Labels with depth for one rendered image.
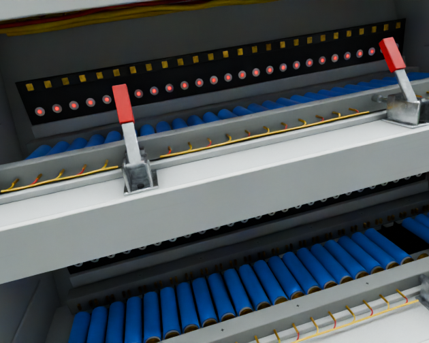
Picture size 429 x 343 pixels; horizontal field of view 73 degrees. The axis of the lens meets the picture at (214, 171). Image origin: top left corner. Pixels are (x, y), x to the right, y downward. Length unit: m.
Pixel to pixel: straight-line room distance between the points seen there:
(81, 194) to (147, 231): 0.07
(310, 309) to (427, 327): 0.11
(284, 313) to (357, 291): 0.08
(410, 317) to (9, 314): 0.40
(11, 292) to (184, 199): 0.22
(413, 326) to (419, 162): 0.16
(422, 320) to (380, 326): 0.04
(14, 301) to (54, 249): 0.14
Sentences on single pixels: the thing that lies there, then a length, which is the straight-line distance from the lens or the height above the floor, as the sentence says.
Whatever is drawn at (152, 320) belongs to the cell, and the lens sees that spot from 0.37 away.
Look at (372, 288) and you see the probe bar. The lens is 0.37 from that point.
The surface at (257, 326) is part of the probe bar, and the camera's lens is 0.33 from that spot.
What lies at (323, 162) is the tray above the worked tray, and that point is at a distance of 0.27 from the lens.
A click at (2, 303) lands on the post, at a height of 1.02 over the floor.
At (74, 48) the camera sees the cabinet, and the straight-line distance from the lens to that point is 0.48.
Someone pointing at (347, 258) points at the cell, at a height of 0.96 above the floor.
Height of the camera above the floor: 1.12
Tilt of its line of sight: 3 degrees down
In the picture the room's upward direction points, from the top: 13 degrees counter-clockwise
